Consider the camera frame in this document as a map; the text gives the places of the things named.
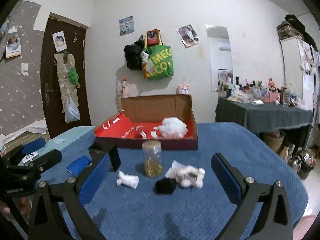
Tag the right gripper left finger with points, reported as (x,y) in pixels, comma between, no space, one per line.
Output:
(46,219)

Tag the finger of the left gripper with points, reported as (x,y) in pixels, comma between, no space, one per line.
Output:
(43,162)
(21,151)

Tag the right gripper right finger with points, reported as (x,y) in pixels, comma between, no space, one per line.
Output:
(274,219)

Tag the small white plush piece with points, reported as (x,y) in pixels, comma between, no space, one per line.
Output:
(127,180)

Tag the white black plush toy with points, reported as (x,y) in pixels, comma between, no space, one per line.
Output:
(190,177)

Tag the white tissue paper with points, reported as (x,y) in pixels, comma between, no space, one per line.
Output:
(175,167)

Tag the black fluffy pompom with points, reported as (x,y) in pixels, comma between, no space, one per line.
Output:
(165,186)

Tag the white mesh bath pouf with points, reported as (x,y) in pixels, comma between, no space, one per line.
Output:
(172,128)

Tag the white device on mat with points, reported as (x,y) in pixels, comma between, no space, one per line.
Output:
(29,158)

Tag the blue sponge block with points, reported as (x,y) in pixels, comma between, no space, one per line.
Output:
(77,166)

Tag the light blue mat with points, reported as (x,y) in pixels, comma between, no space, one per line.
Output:
(76,140)

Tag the black patterned gift box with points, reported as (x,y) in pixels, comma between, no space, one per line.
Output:
(109,150)

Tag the plastic bag on door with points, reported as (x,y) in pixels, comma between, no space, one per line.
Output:
(71,111)

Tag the green plush on door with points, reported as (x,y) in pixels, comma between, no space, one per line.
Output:
(73,77)

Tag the clear jar with gold beads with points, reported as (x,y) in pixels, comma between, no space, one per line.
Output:
(152,158)

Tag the orange tipped stick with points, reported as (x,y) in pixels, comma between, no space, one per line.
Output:
(123,87)

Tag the dark covered side table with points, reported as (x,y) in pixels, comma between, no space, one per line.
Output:
(262,118)

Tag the blue knitted blanket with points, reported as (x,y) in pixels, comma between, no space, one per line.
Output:
(124,213)

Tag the portrait picture on door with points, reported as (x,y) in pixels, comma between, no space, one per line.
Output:
(59,41)

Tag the dark brown door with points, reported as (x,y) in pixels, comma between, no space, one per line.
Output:
(55,84)

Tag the open red cardboard box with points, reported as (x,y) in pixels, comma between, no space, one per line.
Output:
(149,111)

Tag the green tote bag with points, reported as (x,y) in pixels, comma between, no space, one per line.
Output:
(157,62)

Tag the red box in tote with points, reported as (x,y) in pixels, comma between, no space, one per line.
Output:
(153,38)

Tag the white refrigerator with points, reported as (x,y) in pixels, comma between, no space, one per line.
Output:
(300,69)

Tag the calendar on left wall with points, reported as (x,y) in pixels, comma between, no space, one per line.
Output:
(13,46)

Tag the black bag on wall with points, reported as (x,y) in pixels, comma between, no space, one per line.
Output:
(132,54)

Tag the pink plush keychain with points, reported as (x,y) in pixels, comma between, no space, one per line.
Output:
(183,89)

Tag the blue poster on wall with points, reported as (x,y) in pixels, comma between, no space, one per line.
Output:
(126,26)

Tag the wall mirror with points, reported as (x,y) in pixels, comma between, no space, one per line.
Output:
(221,66)

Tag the photo poster on wall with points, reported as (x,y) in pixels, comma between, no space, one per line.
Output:
(188,36)

